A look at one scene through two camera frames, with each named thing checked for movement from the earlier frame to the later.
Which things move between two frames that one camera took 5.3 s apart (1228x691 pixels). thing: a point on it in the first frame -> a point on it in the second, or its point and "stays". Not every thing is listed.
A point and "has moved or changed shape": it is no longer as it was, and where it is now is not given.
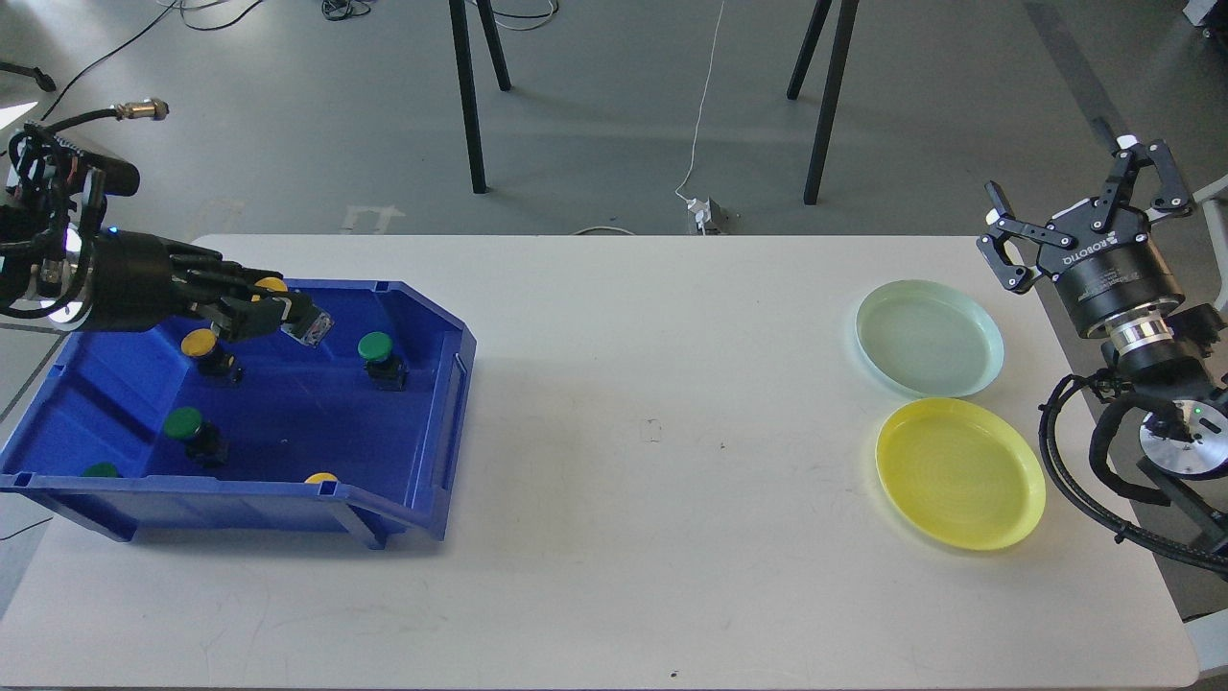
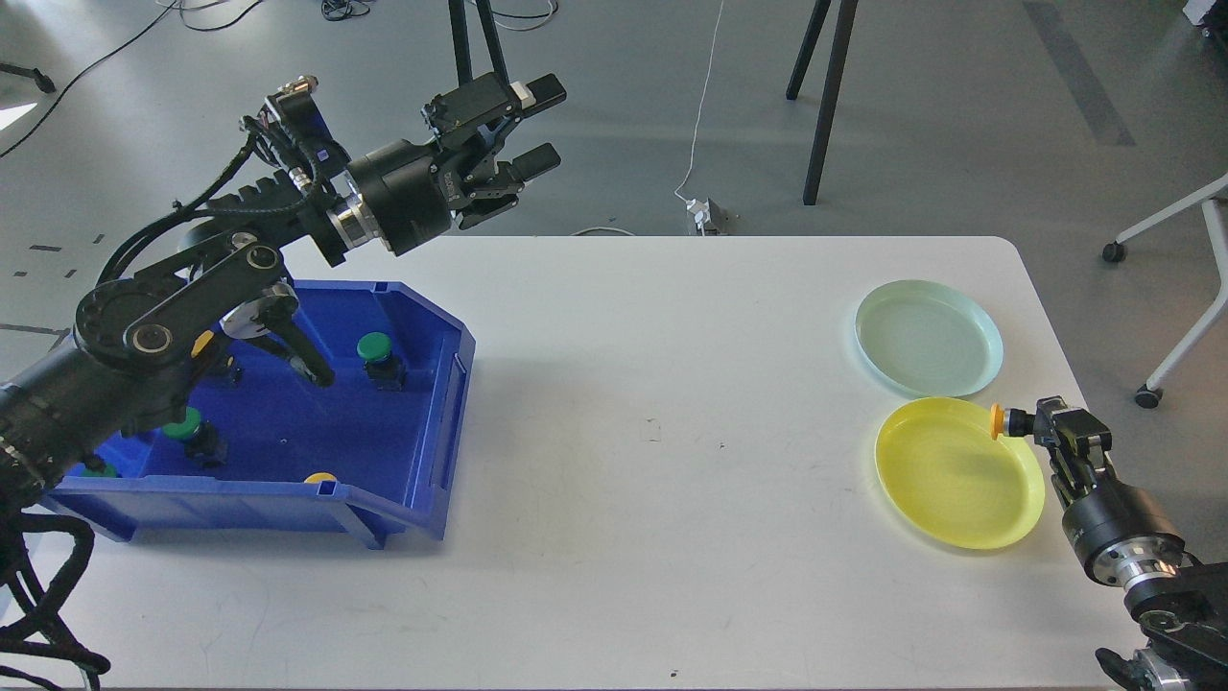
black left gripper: (131, 281) -> (409, 189)
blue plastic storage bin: (175, 430) stays
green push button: (387, 370) stays
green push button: (203, 445) stays
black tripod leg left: (460, 24) stays
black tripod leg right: (845, 22) stays
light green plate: (927, 341) stays
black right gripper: (1109, 273) -> (1119, 531)
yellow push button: (271, 282) has moved or changed shape
